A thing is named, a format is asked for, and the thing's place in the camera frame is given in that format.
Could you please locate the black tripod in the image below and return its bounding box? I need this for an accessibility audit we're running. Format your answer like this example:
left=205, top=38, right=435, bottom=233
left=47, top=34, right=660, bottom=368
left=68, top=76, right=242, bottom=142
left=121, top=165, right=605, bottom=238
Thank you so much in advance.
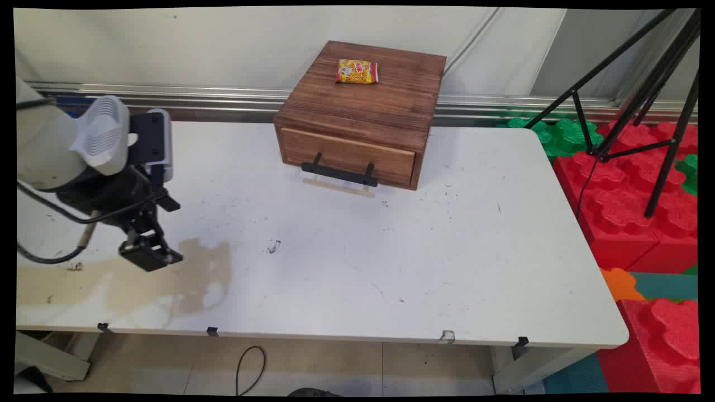
left=524, top=8, right=701, bottom=218

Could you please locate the yellow snack packet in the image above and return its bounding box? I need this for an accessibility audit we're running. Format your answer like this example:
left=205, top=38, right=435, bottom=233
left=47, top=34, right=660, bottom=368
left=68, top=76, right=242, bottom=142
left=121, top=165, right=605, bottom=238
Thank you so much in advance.
left=336, top=59, right=379, bottom=85

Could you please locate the small green foam block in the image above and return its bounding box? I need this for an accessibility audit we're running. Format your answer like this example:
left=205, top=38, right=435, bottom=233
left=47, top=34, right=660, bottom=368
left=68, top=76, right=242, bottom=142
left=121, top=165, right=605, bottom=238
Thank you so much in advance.
left=674, top=154, right=699, bottom=197

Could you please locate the large red foam block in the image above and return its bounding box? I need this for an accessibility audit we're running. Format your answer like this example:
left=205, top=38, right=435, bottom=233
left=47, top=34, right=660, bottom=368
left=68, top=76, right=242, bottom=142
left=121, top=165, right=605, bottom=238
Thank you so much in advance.
left=552, top=119, right=699, bottom=274

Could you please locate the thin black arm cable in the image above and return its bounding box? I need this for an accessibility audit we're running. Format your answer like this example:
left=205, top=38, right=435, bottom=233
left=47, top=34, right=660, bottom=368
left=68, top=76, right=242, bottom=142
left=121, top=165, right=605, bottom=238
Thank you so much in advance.
left=16, top=180, right=168, bottom=225

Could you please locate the black grey wrist camera box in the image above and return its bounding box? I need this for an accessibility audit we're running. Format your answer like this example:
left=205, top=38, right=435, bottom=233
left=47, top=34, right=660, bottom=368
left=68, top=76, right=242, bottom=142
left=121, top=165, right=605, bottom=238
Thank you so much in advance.
left=127, top=108, right=174, bottom=182

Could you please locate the orange foam piece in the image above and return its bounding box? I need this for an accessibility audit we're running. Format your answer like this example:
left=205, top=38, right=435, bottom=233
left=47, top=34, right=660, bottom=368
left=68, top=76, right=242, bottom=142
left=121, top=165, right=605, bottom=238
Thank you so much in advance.
left=600, top=267, right=647, bottom=303

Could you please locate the large green foam block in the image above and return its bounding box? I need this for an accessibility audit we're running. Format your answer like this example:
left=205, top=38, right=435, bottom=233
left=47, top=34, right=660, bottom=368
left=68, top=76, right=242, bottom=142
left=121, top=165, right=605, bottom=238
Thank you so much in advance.
left=496, top=117, right=605, bottom=161

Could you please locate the wooden cabinet door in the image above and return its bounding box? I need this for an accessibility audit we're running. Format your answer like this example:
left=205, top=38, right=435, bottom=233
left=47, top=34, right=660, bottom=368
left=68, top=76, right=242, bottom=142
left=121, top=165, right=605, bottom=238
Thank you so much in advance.
left=279, top=127, right=417, bottom=188

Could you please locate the black floor cable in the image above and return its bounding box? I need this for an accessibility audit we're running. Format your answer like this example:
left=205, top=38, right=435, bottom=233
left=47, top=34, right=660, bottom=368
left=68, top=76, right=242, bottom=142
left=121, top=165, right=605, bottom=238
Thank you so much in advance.
left=235, top=346, right=267, bottom=396

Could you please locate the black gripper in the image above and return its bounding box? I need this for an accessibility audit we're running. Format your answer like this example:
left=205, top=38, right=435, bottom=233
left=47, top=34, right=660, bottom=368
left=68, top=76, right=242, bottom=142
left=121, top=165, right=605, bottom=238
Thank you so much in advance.
left=42, top=165, right=184, bottom=273

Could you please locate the aluminium wall rail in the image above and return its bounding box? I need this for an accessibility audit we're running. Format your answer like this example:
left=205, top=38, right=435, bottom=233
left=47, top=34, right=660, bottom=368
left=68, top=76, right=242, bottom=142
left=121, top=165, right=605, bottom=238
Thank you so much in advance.
left=25, top=82, right=699, bottom=127

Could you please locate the brown wooden drawer cabinet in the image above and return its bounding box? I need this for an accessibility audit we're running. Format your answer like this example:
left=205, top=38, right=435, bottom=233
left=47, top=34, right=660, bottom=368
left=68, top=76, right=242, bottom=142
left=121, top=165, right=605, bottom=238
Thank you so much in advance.
left=273, top=40, right=447, bottom=191

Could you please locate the grey table leg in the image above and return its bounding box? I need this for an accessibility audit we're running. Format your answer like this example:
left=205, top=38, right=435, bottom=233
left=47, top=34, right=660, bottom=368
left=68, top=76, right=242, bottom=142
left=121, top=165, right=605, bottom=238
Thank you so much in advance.
left=491, top=345, right=596, bottom=395
left=16, top=331, right=101, bottom=384

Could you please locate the teal foam mat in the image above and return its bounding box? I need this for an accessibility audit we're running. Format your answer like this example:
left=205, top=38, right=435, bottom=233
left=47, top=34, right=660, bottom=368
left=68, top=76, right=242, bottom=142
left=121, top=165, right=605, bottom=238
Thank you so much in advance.
left=631, top=265, right=699, bottom=303

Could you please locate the thick grey black arm cable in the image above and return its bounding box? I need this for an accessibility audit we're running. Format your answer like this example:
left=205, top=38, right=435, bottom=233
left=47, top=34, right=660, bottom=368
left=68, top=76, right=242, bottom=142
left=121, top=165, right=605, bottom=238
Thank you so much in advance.
left=16, top=211, right=102, bottom=265

